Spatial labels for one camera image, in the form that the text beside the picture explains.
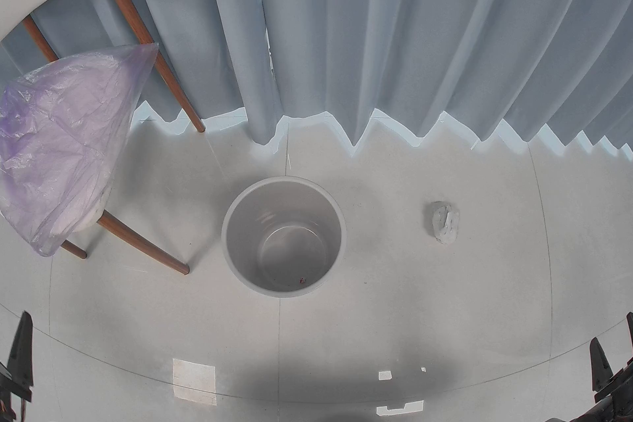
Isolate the white trash bin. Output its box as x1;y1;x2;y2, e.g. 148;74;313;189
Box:
221;178;345;300

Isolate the white paper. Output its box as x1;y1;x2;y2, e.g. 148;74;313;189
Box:
426;201;461;244

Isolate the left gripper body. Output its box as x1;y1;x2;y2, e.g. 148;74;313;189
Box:
0;363;33;411

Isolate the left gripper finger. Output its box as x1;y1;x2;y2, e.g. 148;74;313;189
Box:
9;310;34;399

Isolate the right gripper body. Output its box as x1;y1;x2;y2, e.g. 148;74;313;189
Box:
574;358;633;422

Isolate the purple plastic bag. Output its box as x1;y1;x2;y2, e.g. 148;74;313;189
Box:
0;42;160;257

